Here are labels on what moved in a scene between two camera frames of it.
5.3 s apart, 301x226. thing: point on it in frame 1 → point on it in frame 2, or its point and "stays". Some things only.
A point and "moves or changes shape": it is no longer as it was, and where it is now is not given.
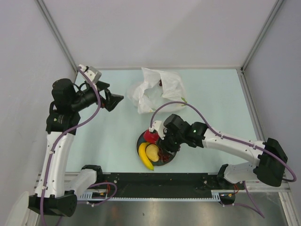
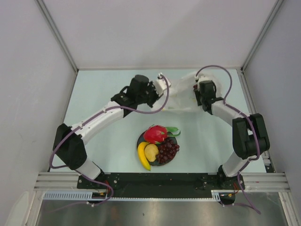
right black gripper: x=163 y=144 → x=197 y=94
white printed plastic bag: x=155 y=87 moves or changes shape
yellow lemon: x=152 y=151 stays
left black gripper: x=111 y=100 → x=151 y=86
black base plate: x=155 y=185 stays
